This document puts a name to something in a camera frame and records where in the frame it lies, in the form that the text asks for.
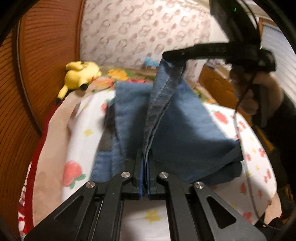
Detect blue denim jeans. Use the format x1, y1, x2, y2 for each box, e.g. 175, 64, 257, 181
91, 60, 243, 186

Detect blue item on box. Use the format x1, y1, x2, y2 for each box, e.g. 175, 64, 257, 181
144, 57, 159, 69

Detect grey window blinds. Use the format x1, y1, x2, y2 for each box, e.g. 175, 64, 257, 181
258, 18, 296, 102

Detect red patterned bedding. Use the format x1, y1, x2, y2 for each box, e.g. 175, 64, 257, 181
18, 108, 56, 240

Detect yellow Pikachu plush toy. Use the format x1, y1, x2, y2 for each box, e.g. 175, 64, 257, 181
56, 61, 102, 104

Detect floral lace wall curtain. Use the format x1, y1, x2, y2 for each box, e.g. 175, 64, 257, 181
80, 1, 228, 67

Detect right hand holding gripper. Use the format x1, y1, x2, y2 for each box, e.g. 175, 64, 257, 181
229, 66, 284, 117

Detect black cable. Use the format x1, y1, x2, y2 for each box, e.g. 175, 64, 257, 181
232, 0, 266, 223

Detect brown louvered wardrobe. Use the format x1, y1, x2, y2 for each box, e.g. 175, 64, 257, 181
1, 1, 85, 239

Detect white fruit print towel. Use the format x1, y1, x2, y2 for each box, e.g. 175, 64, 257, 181
60, 91, 278, 241

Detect tan floral blanket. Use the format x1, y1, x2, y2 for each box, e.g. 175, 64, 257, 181
32, 66, 218, 227

